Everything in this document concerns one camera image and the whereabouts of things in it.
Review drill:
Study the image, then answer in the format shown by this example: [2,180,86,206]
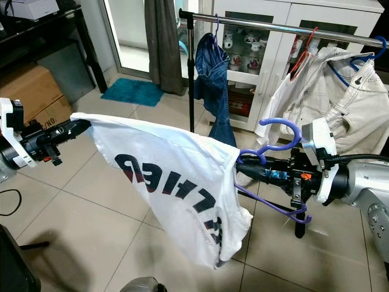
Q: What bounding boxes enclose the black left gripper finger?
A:
[57,119,94,144]

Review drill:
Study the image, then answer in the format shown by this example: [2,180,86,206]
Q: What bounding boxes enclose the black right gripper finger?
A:
[235,155,289,183]

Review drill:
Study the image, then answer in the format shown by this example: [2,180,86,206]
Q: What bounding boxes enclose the purple plastic hanger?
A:
[234,117,313,225]
[212,13,222,47]

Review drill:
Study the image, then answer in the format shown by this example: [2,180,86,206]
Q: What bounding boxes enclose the white printed T-shirt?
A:
[71,113,255,271]

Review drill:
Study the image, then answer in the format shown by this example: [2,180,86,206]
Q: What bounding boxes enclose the blue plastic hanger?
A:
[327,36,389,86]

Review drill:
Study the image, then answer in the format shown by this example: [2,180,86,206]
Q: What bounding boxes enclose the red plastic hanger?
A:
[288,26,320,82]

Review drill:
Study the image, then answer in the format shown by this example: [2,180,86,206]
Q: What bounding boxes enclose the printed cardboard box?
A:
[30,64,80,132]

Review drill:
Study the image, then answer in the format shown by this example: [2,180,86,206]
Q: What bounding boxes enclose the teal floor mat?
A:
[100,78,159,108]

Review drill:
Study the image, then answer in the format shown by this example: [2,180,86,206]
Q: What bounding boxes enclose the cream white jacket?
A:
[255,46,389,156]

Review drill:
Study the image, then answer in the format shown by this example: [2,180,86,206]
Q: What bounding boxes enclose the blue denim jeans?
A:
[193,33,238,148]

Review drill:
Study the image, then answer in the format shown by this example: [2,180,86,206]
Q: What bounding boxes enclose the black shelf unit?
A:
[0,6,108,96]

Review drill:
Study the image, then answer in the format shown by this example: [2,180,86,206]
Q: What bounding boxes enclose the grey curtain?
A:
[145,0,185,96]

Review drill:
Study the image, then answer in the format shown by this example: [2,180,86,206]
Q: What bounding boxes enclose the white glass-door cabinet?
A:
[204,0,389,135]

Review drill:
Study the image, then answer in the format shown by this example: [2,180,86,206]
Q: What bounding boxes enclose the grey robot knee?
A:
[120,277,168,292]

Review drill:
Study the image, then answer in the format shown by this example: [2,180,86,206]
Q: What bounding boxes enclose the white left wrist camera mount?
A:
[0,99,38,170]

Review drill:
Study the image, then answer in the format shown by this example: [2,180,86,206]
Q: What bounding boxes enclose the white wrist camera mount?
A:
[0,99,38,170]
[310,117,342,204]

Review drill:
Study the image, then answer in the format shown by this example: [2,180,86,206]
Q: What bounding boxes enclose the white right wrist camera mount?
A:
[310,117,342,204]

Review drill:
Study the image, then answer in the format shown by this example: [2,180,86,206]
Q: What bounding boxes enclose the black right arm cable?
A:
[333,152,389,166]

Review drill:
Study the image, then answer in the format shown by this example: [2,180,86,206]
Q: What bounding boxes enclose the black clothes rack chrome rail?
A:
[179,9,389,238]

